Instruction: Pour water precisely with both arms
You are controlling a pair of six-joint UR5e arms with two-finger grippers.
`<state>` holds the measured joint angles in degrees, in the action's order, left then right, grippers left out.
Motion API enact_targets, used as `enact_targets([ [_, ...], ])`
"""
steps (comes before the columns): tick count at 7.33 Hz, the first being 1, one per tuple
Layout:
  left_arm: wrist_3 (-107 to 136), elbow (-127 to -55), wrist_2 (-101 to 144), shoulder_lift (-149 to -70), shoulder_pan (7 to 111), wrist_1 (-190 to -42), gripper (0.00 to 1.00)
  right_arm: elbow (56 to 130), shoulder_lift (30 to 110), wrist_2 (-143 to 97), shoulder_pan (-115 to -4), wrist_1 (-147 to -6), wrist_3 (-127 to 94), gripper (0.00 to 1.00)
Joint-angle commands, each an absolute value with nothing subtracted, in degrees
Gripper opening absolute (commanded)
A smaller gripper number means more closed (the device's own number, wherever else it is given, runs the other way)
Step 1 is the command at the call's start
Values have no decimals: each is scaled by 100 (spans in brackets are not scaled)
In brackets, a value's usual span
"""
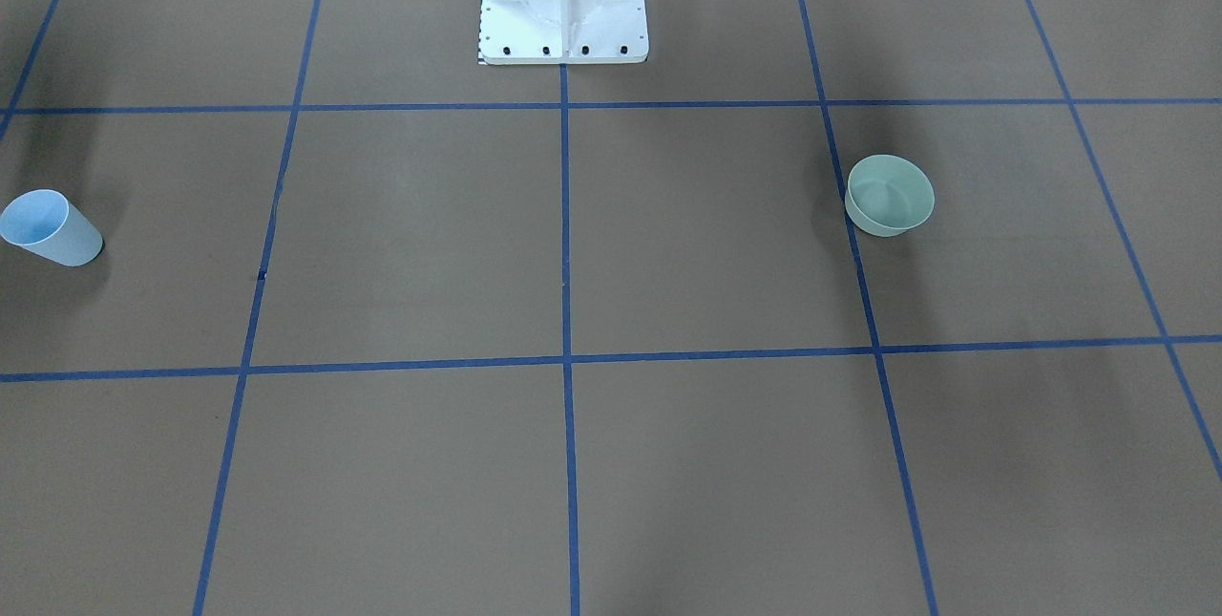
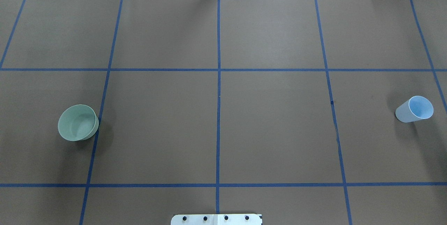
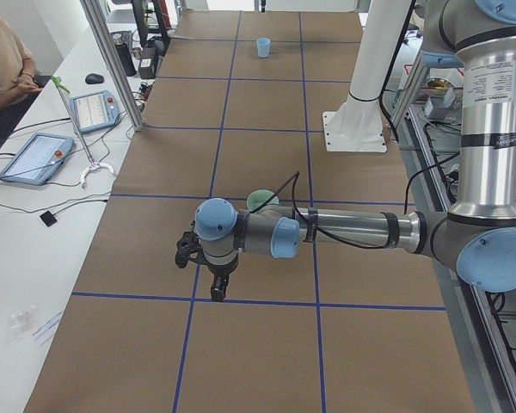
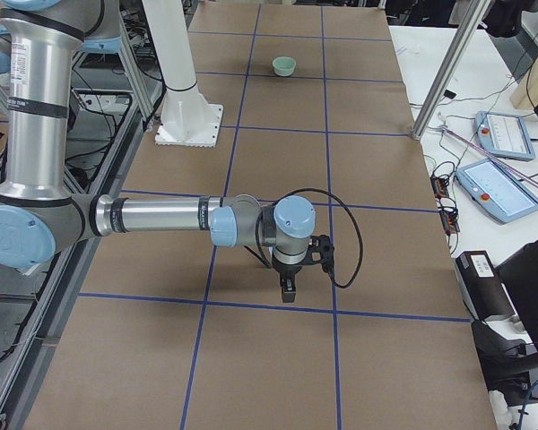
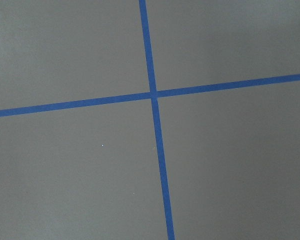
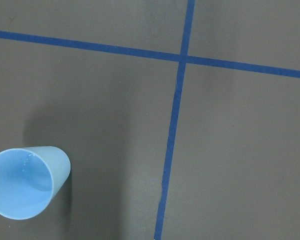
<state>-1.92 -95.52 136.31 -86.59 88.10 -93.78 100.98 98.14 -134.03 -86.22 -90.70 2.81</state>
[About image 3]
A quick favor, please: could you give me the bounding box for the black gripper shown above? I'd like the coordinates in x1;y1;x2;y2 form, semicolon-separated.
206;259;238;302

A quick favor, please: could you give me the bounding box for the light green bowl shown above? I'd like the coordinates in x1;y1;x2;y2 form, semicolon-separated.
246;189;280;213

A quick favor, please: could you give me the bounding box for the light blue plastic cup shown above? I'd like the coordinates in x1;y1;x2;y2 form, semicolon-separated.
256;37;271;59

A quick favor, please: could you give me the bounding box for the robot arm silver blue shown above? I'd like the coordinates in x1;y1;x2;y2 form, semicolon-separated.
188;1;516;301

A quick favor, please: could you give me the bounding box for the black water bottle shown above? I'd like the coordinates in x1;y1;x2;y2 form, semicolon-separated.
112;34;137;77

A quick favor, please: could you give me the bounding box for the small black square device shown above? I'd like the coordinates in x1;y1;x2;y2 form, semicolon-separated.
40;211;58;227

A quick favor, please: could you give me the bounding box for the clear plastic bag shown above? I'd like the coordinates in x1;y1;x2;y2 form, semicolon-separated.
5;305;40;344

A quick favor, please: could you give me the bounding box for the far teach pendant tablet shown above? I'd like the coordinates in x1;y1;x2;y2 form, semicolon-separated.
69;90;120;134

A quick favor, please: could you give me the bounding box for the teach pendant tablet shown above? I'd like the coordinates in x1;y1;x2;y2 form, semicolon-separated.
0;133;74;186
69;90;120;134

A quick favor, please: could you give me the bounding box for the near teach pendant tablet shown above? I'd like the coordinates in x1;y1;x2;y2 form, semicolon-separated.
0;133;74;186

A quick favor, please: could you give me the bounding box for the black box with label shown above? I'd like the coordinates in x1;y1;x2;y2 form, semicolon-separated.
138;47;158;79

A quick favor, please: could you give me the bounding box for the black computer mouse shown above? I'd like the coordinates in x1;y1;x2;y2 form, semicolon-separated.
84;73;104;84

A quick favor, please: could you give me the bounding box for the person in beige shirt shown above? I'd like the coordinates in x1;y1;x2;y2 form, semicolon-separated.
0;16;42;144

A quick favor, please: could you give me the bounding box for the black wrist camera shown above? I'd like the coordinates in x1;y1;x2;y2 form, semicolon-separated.
175;231;206;268

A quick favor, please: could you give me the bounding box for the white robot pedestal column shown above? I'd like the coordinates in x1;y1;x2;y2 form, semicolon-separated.
322;0;414;153

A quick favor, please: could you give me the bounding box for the aluminium frame post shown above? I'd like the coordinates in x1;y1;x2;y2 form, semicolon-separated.
80;0;143;132

